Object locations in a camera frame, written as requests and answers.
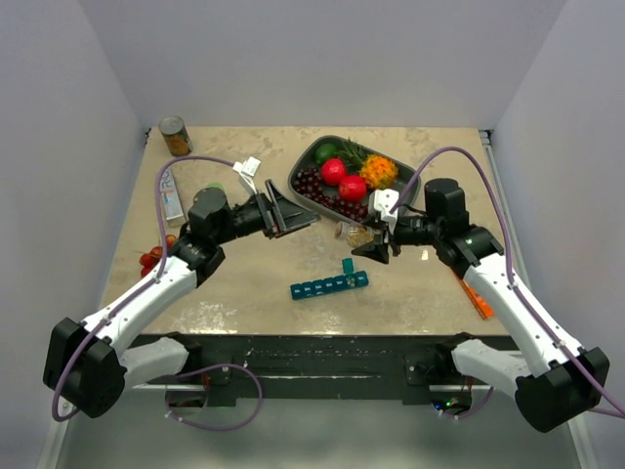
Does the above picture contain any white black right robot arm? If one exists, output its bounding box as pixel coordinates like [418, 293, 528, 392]
[354, 178, 609, 433]

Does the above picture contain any clear pill bottle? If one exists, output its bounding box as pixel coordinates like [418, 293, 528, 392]
[334, 221, 376, 248]

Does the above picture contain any tin food can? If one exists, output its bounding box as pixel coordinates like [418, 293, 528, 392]
[158, 116, 192, 156]

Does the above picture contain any teal weekly pill organizer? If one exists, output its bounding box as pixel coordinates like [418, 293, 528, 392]
[289, 257, 369, 301]

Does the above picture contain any red cherry cluster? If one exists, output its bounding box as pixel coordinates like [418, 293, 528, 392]
[139, 234, 177, 277]

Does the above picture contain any green cylindrical bottle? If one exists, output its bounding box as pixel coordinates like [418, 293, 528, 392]
[205, 182, 225, 192]

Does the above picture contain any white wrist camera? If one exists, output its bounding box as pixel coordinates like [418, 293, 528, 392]
[368, 189, 399, 231]
[232, 156, 261, 195]

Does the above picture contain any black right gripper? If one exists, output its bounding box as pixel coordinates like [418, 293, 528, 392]
[353, 212, 442, 263]

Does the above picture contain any silver toothpaste box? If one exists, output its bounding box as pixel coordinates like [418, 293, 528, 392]
[155, 167, 187, 228]

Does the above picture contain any red pomegranate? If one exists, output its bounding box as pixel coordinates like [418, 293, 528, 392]
[320, 158, 348, 187]
[338, 175, 367, 202]

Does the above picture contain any red pomegranate left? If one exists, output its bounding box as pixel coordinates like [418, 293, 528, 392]
[320, 158, 348, 187]

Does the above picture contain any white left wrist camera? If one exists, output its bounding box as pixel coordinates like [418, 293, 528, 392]
[232, 156, 261, 195]

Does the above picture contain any orange cardboard box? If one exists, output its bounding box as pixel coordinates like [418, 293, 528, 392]
[455, 276, 495, 320]

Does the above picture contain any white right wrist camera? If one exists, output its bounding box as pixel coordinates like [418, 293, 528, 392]
[368, 189, 399, 231]

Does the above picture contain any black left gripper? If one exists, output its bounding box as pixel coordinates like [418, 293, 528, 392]
[215, 180, 320, 245]

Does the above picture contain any black table front rail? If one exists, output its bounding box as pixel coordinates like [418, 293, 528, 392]
[131, 331, 519, 406]

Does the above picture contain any red pomegranate right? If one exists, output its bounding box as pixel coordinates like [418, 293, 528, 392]
[338, 175, 367, 202]

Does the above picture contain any orange pineapple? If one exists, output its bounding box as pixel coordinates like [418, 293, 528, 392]
[337, 139, 398, 190]

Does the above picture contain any dark red grape bunch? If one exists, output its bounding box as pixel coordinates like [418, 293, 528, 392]
[288, 167, 367, 222]

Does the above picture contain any green lime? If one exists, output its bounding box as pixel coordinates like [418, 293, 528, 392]
[314, 143, 338, 165]

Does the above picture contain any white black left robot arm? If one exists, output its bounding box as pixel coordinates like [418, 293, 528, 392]
[43, 181, 320, 418]

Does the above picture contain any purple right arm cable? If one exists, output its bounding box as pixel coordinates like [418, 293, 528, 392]
[393, 146, 625, 420]

